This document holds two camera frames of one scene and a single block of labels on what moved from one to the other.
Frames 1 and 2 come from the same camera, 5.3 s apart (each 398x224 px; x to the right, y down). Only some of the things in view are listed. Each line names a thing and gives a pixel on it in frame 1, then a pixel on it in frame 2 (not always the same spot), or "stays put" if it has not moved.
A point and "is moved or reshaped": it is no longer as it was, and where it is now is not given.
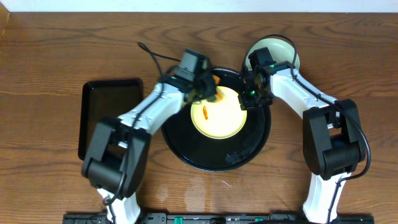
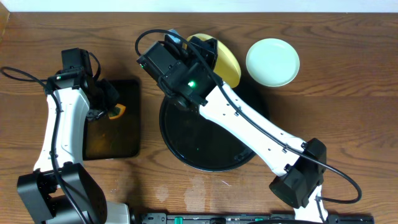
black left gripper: [203, 88] -> [101, 109]
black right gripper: [244, 103] -> [210, 55]
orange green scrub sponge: [218, 96] is moved or reshaped
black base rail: [217, 218] stays put
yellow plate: [222, 119] -> [225, 65]
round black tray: [194, 149] stays put
